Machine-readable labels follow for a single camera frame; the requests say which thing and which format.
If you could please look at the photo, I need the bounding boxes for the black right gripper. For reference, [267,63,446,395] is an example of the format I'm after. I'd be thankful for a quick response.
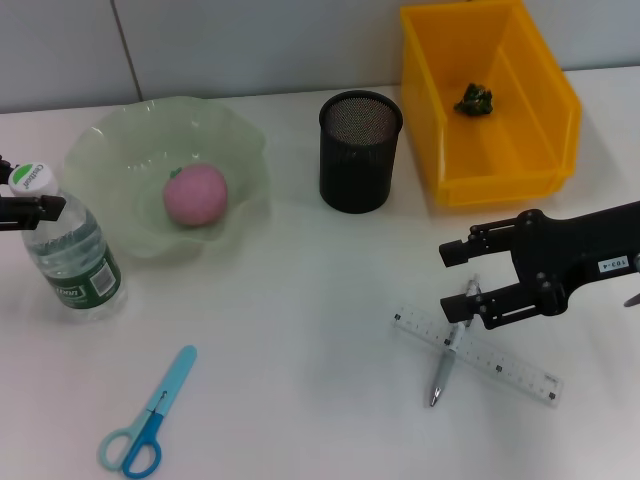
[437,199,640,332]

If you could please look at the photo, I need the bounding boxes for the clear water bottle green label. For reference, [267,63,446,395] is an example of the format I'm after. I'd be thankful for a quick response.
[7,159,129,321]

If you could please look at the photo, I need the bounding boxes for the pink toy peach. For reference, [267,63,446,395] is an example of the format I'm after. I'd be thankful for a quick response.
[163,162,230,229]

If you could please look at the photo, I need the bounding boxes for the green plastic wrapper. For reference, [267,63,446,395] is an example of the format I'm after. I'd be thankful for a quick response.
[453,82,499,117]

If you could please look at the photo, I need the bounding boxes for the silver white ballpoint pen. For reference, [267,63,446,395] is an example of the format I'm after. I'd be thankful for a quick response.
[428,273,484,409]

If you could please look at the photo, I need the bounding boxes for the pale green glass fruit plate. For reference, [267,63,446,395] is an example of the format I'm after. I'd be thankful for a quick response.
[62,97,274,261]

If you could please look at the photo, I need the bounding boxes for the transparent plastic ruler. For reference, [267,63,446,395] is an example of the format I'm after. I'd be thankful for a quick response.
[391,305,565,410]

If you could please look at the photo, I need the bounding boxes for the black mesh pen cup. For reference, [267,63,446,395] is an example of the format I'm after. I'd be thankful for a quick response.
[318,89,404,215]

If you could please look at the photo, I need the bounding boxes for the blue scissors with cover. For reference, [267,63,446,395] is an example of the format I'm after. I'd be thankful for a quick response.
[97,344,199,479]

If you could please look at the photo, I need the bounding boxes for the yellow plastic bin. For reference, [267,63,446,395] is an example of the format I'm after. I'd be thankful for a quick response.
[398,0,584,209]

